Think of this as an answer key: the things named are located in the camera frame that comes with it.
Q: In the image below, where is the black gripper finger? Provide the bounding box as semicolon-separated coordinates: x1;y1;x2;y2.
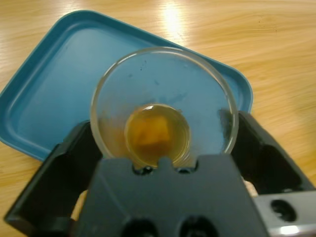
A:
219;110;316;196
4;120;103;237

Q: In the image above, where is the clear drinking glass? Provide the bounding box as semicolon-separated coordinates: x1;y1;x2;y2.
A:
90;46;239;169

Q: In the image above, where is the teal plastic tray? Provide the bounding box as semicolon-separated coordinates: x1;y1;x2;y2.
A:
0;9;254;162

